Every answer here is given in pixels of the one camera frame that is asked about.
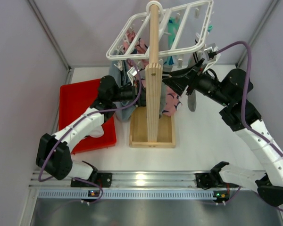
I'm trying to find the grey sock black stripes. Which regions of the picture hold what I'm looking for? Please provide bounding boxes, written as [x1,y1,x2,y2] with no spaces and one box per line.
[187,52,199,112]

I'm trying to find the white clip sock hanger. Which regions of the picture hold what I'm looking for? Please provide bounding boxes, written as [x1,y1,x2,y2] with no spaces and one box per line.
[106,0,214,62]

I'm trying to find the white sock black stripes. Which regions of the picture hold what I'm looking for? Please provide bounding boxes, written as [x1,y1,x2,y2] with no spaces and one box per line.
[83,126,104,139]

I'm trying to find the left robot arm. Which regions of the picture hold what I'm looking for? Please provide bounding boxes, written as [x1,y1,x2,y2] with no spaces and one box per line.
[36,75,142,184]

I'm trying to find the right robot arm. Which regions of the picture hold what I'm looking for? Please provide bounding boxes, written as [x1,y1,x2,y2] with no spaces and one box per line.
[162,60,283,207]

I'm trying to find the pink patterned sock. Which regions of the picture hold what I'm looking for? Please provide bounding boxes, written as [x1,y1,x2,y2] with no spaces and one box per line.
[160,85,182,116]
[123,30,149,70]

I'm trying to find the wooden stand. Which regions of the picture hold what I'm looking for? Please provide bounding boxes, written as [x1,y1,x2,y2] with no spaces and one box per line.
[129,0,176,148]

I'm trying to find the blue grey sock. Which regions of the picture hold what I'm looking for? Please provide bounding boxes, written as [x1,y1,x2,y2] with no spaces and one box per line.
[108,61,135,122]

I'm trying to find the teal patterned sock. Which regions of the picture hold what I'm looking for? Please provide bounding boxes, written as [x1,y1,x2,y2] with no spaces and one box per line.
[166,16,182,65]

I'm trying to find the red plastic tray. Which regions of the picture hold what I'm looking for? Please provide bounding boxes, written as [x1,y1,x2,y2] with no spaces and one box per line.
[58,79,117,154]

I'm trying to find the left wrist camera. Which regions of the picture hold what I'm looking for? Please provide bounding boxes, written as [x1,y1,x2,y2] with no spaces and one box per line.
[127,66,139,84]

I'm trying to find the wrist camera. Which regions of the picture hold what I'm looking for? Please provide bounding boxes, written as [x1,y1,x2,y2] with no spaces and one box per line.
[127,66,139,84]
[203,43,221,72]

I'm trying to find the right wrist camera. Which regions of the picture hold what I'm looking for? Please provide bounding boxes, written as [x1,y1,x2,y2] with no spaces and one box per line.
[203,43,221,72]

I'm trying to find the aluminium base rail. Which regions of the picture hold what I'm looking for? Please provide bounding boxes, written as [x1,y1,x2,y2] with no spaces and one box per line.
[29,170,265,201]

